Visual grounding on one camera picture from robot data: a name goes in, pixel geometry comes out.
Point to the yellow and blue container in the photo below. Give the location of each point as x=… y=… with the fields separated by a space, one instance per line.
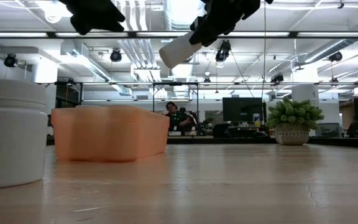
x=256 y=121

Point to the black office chair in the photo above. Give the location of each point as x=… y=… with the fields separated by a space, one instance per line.
x=222 y=130

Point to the black table edge rail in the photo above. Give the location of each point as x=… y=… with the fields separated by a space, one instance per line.
x=228 y=140

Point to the black background frame rail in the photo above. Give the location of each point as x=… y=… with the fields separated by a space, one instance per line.
x=244 y=83

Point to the white plastic pill bottle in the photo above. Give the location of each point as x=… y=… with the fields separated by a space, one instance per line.
x=11 y=140
x=176 y=53

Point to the grey office chair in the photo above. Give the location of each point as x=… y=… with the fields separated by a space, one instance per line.
x=328 y=130

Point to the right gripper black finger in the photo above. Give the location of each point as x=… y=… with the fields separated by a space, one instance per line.
x=198 y=23
x=210 y=32

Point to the green plant in patterned pot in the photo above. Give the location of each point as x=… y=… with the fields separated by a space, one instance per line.
x=291 y=115

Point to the person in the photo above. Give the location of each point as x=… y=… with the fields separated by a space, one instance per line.
x=357 y=129
x=179 y=119

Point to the dark shelving unit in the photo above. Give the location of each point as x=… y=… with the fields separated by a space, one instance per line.
x=68 y=95

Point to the translucent orange plastic basket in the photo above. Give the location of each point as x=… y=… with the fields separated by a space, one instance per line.
x=110 y=137

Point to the black overhead frame rail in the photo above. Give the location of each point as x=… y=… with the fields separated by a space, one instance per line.
x=293 y=35

